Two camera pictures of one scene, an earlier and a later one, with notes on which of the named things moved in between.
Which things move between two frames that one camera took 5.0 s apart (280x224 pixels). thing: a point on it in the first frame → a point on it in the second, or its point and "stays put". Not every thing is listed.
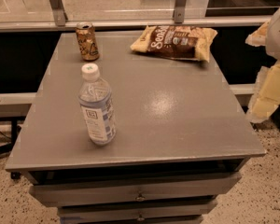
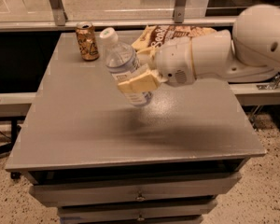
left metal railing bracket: x=57 y=5 stays put
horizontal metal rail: x=71 y=23 stays put
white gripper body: x=279 y=33 → x=174 y=63
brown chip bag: x=176 y=41 stays put
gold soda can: x=88 y=41 stays put
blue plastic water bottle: x=96 y=105 → x=123 y=63
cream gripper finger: x=271 y=91 → x=144 y=82
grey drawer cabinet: x=183 y=136 stays put
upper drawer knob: x=140 y=198 stays put
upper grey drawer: x=135 y=189 stays put
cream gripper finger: x=265 y=35 → x=147 y=56
